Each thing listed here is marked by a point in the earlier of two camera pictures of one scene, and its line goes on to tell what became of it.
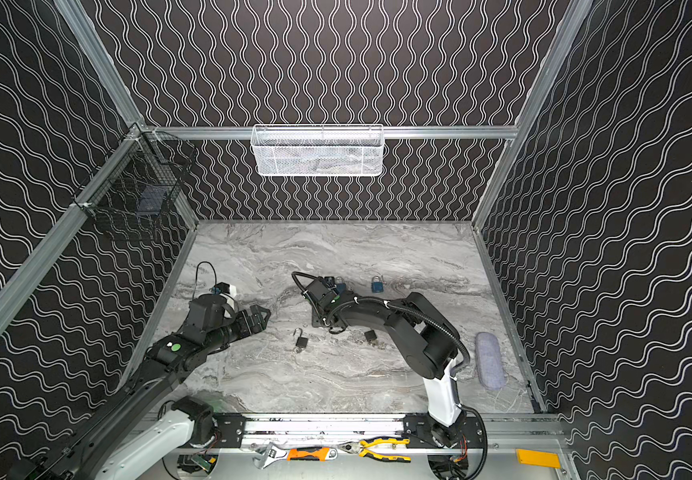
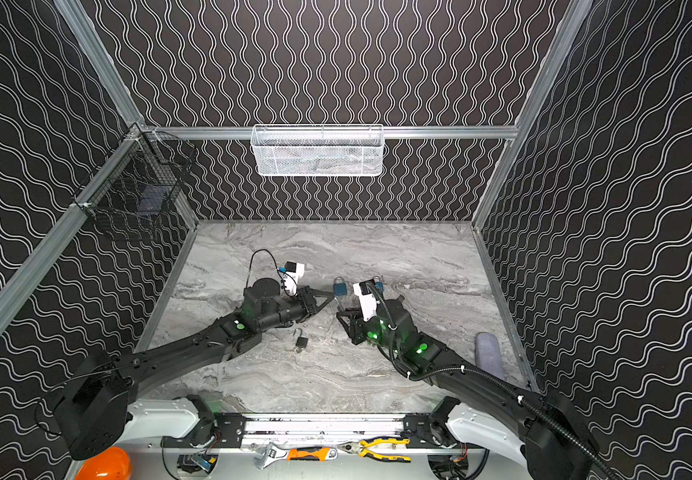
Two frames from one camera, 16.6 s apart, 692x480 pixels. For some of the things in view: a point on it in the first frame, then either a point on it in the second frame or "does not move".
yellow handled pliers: (360, 447) does not move
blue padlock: (340, 285) does not move
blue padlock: (377, 286) does not move
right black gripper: (322, 298) -> (353, 318)
